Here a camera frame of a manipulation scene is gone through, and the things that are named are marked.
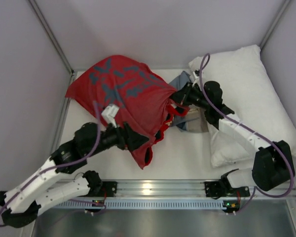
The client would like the red pillowcase with grey print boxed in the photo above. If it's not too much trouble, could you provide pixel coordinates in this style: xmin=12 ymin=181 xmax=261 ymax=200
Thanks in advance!
xmin=65 ymin=55 xmax=189 ymax=168

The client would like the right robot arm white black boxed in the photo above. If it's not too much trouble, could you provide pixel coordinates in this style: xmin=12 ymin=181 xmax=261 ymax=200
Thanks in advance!
xmin=170 ymin=81 xmax=295 ymax=197

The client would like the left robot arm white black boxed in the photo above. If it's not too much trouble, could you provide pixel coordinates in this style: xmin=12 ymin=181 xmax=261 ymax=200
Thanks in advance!
xmin=0 ymin=122 xmax=149 ymax=228

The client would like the blue grey pillowcase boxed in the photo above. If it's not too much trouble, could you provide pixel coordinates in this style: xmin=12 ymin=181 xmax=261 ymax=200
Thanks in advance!
xmin=170 ymin=71 xmax=194 ymax=132

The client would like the beige grey pillowcase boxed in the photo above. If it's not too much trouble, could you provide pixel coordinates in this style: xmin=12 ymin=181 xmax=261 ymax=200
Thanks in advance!
xmin=185 ymin=107 xmax=209 ymax=133

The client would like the white bare pillow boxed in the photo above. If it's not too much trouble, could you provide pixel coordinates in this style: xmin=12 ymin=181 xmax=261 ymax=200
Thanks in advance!
xmin=202 ymin=45 xmax=296 ymax=158

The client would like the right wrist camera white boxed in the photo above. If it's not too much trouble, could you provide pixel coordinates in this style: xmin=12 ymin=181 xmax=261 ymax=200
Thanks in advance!
xmin=190 ymin=70 xmax=200 ymax=84

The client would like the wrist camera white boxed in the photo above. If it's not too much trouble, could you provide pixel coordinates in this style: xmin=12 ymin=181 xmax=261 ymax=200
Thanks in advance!
xmin=190 ymin=70 xmax=200 ymax=84
xmin=101 ymin=104 xmax=119 ymax=126

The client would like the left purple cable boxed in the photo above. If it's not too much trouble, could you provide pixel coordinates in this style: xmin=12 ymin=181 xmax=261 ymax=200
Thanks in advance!
xmin=0 ymin=101 xmax=107 ymax=227

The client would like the purple cable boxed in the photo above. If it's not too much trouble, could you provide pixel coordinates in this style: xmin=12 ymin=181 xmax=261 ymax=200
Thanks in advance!
xmin=198 ymin=53 xmax=296 ymax=213
xmin=0 ymin=101 xmax=107 ymax=227

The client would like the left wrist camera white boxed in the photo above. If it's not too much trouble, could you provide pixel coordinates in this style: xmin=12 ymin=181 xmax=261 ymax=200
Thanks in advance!
xmin=101 ymin=104 xmax=119 ymax=126

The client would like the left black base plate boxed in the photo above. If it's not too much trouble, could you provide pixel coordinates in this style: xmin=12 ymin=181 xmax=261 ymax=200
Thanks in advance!
xmin=97 ymin=181 xmax=118 ymax=198

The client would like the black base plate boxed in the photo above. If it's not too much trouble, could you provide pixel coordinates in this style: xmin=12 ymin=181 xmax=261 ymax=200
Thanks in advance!
xmin=97 ymin=181 xmax=118 ymax=198
xmin=204 ymin=180 xmax=250 ymax=199

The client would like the aluminium mounting rail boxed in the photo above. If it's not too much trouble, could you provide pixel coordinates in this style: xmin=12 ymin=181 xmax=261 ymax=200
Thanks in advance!
xmin=49 ymin=179 xmax=296 ymax=198

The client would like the white slotted cable duct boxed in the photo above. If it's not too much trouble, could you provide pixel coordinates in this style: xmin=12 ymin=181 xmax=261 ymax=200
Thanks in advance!
xmin=56 ymin=199 xmax=239 ymax=210

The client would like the left aluminium corner post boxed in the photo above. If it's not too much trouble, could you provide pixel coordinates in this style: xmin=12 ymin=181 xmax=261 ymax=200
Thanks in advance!
xmin=27 ymin=0 xmax=74 ymax=75

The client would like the aluminium corner post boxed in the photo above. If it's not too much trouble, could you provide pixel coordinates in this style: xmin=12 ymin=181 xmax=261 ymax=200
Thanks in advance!
xmin=259 ymin=0 xmax=293 ymax=50
xmin=27 ymin=0 xmax=74 ymax=75

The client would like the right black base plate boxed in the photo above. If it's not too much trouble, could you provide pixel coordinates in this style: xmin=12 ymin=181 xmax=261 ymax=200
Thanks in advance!
xmin=204 ymin=180 xmax=250 ymax=199

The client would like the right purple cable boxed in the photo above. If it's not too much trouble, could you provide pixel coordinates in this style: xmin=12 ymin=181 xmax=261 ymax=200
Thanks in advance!
xmin=198 ymin=53 xmax=296 ymax=213

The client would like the right aluminium corner post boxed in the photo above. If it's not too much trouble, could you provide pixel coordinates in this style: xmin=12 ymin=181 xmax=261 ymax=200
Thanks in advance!
xmin=259 ymin=0 xmax=293 ymax=50

